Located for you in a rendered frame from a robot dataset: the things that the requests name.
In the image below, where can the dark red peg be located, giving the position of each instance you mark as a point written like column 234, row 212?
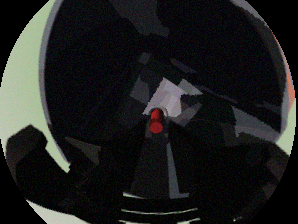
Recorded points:
column 156, row 123

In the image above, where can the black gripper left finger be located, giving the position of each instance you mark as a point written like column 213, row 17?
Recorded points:
column 120, row 154

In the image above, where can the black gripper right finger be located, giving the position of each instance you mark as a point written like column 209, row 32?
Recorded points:
column 195, row 159

